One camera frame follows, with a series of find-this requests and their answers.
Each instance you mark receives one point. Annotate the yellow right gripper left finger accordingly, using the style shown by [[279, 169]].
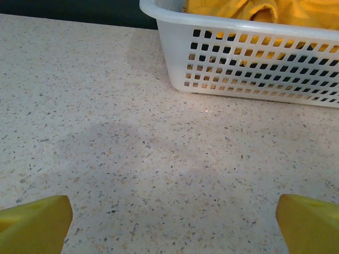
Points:
[[34, 227]]

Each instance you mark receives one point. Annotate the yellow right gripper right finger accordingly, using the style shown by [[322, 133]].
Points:
[[310, 230]]

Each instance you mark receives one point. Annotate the yellow t-shirt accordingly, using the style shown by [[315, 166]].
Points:
[[291, 10]]

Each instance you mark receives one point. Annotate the white plastic slotted basket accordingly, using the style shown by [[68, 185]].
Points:
[[174, 47]]

